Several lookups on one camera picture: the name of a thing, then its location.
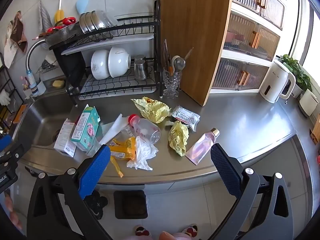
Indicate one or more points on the grey blue brush holder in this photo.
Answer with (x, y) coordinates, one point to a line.
(37, 88)

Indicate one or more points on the black trash bin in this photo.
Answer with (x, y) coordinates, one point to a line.
(130, 205)

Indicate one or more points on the wooden cutting board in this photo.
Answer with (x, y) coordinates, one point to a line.
(195, 42)

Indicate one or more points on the white square container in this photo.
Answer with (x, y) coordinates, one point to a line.
(308, 102)

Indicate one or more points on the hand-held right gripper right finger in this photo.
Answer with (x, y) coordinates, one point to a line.
(225, 171)

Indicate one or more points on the large crumpled yellow wrapper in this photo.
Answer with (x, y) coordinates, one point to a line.
(152, 110)

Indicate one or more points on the white glove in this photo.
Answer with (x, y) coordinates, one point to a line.
(5, 97)

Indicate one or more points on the small black floor object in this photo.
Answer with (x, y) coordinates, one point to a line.
(31, 170)

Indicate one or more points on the steel sink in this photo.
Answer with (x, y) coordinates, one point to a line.
(32, 120)

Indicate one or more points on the yellow sponge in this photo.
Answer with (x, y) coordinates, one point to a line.
(59, 84)

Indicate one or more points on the window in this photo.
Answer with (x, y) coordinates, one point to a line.
(303, 17)

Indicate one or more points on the yellow hanging bottle brush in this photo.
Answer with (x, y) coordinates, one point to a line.
(59, 13)

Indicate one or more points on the clear glass bowl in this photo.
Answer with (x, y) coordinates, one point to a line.
(110, 18)

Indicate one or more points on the clear plastic bottle red cap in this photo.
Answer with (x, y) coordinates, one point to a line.
(146, 130)

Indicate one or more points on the glass utensil holder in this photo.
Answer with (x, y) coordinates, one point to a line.
(172, 85)

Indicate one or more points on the steel bowl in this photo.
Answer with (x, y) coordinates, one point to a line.
(83, 23)
(99, 21)
(91, 22)

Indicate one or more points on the person's left hand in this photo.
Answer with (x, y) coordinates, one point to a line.
(12, 210)

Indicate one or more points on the white paper tissue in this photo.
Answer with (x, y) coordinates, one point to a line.
(113, 128)

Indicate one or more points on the white drip tray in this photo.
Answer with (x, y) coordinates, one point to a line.
(105, 43)

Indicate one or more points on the red scissors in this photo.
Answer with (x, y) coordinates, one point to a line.
(65, 21)

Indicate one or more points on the black dish rack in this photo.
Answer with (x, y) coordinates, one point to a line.
(140, 21)

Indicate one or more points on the brown white hanging cloth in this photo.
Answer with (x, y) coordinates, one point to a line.
(15, 37)

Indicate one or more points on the brown chopsticks bundle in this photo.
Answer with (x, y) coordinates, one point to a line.
(166, 57)

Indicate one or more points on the orange snack packet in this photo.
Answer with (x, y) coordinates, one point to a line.
(122, 148)

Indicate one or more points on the green potted plant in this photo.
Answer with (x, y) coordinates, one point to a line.
(297, 72)

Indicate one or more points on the steel cup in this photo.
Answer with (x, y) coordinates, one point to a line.
(140, 70)

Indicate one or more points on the white ceramic bowl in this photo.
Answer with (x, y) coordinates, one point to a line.
(100, 65)
(120, 61)

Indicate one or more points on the white electric kettle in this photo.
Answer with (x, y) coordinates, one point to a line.
(272, 82)

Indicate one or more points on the person's right leg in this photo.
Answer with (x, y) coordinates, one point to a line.
(175, 236)

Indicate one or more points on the steel faucet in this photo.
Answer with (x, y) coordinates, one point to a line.
(31, 52)

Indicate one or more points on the red white slipper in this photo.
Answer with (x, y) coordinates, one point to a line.
(189, 229)
(142, 230)

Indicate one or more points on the pink cosmetic tube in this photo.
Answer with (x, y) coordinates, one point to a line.
(200, 147)

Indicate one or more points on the black hanging cloth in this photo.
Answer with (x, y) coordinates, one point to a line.
(72, 67)

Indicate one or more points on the black cat floor mat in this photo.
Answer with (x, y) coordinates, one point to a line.
(97, 205)

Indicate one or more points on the ribbed door storage cabinet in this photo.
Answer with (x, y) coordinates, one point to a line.
(250, 37)

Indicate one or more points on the light blue silicone scraper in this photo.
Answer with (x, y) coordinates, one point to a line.
(82, 5)

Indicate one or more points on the grey hanging towel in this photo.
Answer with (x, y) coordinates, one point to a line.
(45, 17)

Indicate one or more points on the white plastic bag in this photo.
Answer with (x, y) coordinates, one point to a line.
(143, 155)

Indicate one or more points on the metal mesh colander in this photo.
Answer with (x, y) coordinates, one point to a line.
(62, 33)

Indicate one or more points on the white cardboard box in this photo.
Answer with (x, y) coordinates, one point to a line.
(63, 140)

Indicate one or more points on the green drink carton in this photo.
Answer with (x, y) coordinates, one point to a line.
(86, 128)

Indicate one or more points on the thin bottle brush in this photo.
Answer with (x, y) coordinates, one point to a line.
(188, 53)

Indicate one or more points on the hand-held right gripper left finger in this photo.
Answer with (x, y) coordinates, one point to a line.
(95, 171)

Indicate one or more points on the white packet red print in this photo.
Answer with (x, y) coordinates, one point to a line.
(186, 116)

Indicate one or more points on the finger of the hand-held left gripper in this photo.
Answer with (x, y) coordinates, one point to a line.
(5, 142)

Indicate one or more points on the small yellow wrapper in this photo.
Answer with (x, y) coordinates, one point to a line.
(178, 137)

